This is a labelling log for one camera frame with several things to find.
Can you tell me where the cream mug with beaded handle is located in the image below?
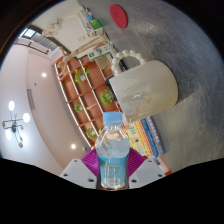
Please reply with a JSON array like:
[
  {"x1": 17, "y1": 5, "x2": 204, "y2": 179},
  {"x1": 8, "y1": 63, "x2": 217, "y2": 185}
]
[{"x1": 105, "y1": 49, "x2": 179, "y2": 124}]

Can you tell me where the window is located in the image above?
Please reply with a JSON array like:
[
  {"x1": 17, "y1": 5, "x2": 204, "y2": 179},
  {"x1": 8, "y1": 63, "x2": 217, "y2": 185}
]
[{"x1": 19, "y1": 28, "x2": 38, "y2": 39}]

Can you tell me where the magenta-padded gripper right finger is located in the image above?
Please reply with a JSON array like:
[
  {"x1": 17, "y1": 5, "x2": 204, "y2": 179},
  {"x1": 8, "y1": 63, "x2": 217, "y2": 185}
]
[{"x1": 126, "y1": 147, "x2": 165, "y2": 190}]

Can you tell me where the stack of colourful books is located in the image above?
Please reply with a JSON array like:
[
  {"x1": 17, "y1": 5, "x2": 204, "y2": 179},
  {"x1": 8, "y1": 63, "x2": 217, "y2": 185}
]
[{"x1": 123, "y1": 116, "x2": 166, "y2": 168}]

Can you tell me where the grey curtain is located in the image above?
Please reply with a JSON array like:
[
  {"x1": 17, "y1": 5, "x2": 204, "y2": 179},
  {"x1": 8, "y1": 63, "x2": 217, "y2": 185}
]
[{"x1": 14, "y1": 33, "x2": 63, "y2": 56}]

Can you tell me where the wooden shelf unit with books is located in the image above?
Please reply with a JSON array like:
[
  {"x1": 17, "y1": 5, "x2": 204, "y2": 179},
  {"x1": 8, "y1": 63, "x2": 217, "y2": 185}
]
[{"x1": 54, "y1": 53, "x2": 124, "y2": 149}]

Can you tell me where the clear blue-labelled water bottle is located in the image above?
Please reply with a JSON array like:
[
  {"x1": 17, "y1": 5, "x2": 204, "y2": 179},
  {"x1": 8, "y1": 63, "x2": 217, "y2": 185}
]
[{"x1": 94, "y1": 112, "x2": 131, "y2": 191}]

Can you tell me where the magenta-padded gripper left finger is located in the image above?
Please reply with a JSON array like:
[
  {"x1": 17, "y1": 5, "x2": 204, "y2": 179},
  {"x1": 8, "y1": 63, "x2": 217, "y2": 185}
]
[{"x1": 59, "y1": 148, "x2": 99, "y2": 190}]

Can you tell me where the ceiling chandelier lamp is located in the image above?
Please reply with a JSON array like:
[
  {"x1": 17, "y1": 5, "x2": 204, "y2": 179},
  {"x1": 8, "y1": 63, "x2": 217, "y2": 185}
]
[{"x1": 1, "y1": 99, "x2": 32, "y2": 149}]

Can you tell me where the flat round red coaster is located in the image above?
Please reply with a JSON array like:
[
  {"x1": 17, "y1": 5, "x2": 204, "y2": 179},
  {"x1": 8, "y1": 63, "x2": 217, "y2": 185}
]
[{"x1": 109, "y1": 3, "x2": 129, "y2": 30}]

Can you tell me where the tan chair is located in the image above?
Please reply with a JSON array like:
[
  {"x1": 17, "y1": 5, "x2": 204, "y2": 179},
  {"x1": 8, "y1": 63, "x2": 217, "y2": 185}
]
[{"x1": 94, "y1": 54, "x2": 114, "y2": 72}]

